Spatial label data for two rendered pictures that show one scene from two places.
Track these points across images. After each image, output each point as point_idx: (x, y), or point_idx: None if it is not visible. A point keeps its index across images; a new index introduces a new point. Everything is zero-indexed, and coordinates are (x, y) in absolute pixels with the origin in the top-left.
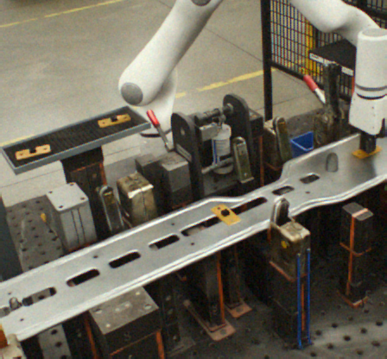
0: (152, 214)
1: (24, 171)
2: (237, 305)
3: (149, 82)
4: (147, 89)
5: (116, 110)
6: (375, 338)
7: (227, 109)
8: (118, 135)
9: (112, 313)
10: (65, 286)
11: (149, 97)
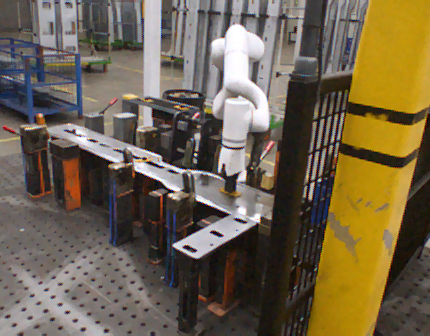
0: (142, 147)
1: (132, 102)
2: (141, 222)
3: (216, 103)
4: (214, 107)
5: (193, 107)
6: (121, 269)
7: (197, 120)
8: (166, 109)
9: (60, 141)
10: (85, 138)
11: (215, 113)
